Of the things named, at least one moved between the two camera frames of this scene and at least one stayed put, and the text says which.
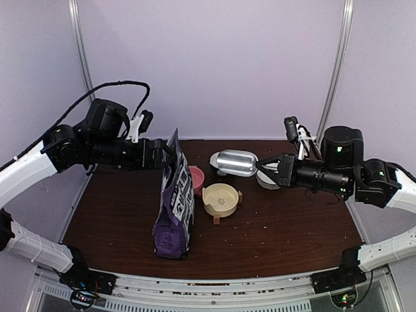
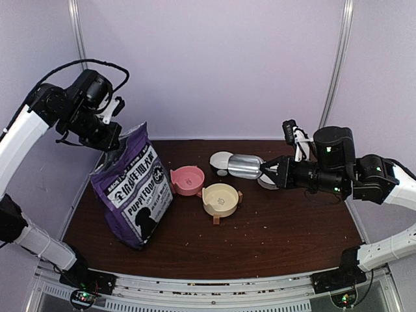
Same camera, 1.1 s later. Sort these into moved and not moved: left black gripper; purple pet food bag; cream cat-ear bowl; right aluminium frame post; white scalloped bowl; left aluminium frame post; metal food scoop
Moved: purple pet food bag; left black gripper; metal food scoop
Not moved: white scalloped bowl; cream cat-ear bowl; left aluminium frame post; right aluminium frame post
